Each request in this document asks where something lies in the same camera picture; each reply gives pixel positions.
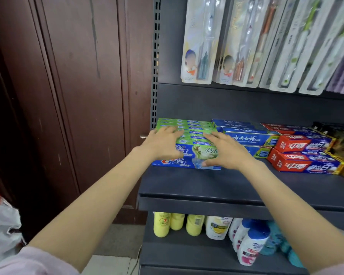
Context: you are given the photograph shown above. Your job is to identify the person's left hand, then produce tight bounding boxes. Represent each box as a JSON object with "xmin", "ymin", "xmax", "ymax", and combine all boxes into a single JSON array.
[{"xmin": 140, "ymin": 125, "xmax": 187, "ymax": 163}]

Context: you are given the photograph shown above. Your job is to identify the person's right hand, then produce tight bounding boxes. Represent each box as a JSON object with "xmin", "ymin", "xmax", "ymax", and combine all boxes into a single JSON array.
[{"xmin": 202, "ymin": 131, "xmax": 262, "ymax": 171}]

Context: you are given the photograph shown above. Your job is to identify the green blue toothpaste carton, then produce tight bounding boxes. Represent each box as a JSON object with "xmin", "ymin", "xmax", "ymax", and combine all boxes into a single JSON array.
[{"xmin": 151, "ymin": 144, "xmax": 222, "ymax": 171}]

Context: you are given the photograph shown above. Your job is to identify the person's left forearm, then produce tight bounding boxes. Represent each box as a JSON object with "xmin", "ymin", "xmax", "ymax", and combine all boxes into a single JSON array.
[{"xmin": 26, "ymin": 147, "xmax": 159, "ymax": 268}]

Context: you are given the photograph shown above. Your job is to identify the person's right forearm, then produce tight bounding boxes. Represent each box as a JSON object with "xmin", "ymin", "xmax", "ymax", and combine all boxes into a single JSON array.
[{"xmin": 245, "ymin": 160, "xmax": 344, "ymax": 268}]

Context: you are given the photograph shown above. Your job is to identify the dark grey shelving unit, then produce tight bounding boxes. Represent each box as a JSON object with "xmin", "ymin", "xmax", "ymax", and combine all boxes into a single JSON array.
[{"xmin": 137, "ymin": 0, "xmax": 344, "ymax": 275}]

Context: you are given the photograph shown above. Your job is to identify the stack of green toothpaste boxes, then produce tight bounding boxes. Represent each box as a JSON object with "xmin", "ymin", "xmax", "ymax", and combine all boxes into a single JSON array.
[{"xmin": 155, "ymin": 117, "xmax": 218, "ymax": 146}]

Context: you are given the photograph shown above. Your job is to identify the white bottle yellow label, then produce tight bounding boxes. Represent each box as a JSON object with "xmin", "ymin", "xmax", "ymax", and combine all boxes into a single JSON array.
[{"xmin": 205, "ymin": 216, "xmax": 233, "ymax": 241}]

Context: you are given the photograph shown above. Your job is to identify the white shampoo bottle blue cap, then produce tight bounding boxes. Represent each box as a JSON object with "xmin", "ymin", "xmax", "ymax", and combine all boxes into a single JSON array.
[
  {"xmin": 237, "ymin": 226, "xmax": 271, "ymax": 267},
  {"xmin": 232, "ymin": 219, "xmax": 256, "ymax": 253},
  {"xmin": 228, "ymin": 218, "xmax": 244, "ymax": 241}
]

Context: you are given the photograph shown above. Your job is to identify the red blue toothpaste box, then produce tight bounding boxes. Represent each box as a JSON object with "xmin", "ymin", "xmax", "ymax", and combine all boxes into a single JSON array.
[
  {"xmin": 260, "ymin": 123, "xmax": 314, "ymax": 135},
  {"xmin": 267, "ymin": 148, "xmax": 344, "ymax": 175},
  {"xmin": 275, "ymin": 134, "xmax": 336, "ymax": 154}
]

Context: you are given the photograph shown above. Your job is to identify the teal bottles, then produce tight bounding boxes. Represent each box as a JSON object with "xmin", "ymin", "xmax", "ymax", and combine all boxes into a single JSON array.
[{"xmin": 260, "ymin": 221, "xmax": 306, "ymax": 269}]

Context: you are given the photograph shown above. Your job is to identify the blue toothbrush blister pack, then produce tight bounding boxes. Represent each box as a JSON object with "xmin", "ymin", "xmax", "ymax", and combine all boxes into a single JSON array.
[{"xmin": 180, "ymin": 0, "xmax": 227, "ymax": 85}]

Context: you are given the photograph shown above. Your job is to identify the brown wooden cabinet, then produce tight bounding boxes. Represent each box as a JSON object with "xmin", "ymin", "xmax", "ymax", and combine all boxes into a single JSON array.
[{"xmin": 0, "ymin": 0, "xmax": 156, "ymax": 242}]

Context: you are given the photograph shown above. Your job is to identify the brown toothbrush blister pack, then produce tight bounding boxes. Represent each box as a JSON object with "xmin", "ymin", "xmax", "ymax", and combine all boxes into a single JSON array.
[{"xmin": 214, "ymin": 0, "xmax": 279, "ymax": 88}]

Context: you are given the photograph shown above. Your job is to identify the white green toothbrush pack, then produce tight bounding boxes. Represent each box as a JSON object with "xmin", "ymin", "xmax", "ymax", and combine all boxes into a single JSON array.
[
  {"xmin": 299, "ymin": 0, "xmax": 344, "ymax": 96},
  {"xmin": 259, "ymin": 0, "xmax": 306, "ymax": 90},
  {"xmin": 269, "ymin": 0, "xmax": 334, "ymax": 94}
]

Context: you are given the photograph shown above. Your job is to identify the pink right sleeve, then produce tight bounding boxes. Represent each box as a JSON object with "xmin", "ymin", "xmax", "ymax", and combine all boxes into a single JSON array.
[{"xmin": 311, "ymin": 260, "xmax": 344, "ymax": 275}]

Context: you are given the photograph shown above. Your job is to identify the pink sleeve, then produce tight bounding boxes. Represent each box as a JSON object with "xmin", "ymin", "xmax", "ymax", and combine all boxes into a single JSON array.
[
  {"xmin": 311, "ymin": 260, "xmax": 344, "ymax": 275},
  {"xmin": 0, "ymin": 246, "xmax": 85, "ymax": 275}
]

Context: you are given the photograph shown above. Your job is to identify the pink left sleeve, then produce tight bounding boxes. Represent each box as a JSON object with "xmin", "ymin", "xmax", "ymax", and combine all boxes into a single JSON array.
[{"xmin": 0, "ymin": 246, "xmax": 85, "ymax": 275}]

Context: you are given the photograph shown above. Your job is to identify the white plastic bag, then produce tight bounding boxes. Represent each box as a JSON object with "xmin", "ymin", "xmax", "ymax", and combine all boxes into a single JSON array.
[{"xmin": 0, "ymin": 197, "xmax": 27, "ymax": 261}]

